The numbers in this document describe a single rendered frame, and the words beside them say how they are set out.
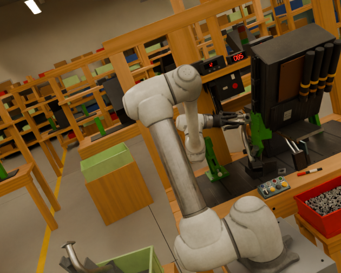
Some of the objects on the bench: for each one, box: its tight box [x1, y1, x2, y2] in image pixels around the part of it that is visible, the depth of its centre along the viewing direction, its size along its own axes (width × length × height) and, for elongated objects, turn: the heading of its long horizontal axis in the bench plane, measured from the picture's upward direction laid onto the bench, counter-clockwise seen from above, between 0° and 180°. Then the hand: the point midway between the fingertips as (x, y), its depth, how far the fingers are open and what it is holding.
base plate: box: [195, 120, 341, 209], centre depth 189 cm, size 42×110×2 cm, turn 146°
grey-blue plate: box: [296, 140, 311, 165], centre depth 172 cm, size 10×2×14 cm, turn 56°
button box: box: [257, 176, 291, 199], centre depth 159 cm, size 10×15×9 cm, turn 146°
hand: (243, 119), depth 179 cm, fingers closed on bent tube, 3 cm apart
